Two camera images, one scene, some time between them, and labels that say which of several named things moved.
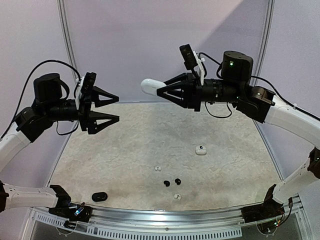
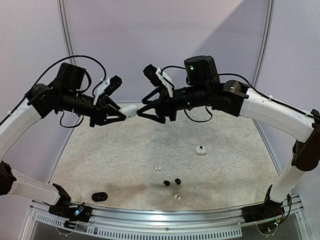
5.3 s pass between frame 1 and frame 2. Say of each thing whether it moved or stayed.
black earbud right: stayed
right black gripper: moved
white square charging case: stayed
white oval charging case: moved
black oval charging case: stayed
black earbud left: stayed
